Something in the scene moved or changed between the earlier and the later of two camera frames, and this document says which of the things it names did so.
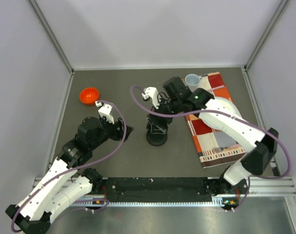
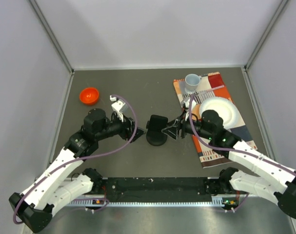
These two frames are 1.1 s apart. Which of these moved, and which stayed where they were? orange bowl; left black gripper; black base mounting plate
Moved: left black gripper
Stayed: black base mounting plate; orange bowl
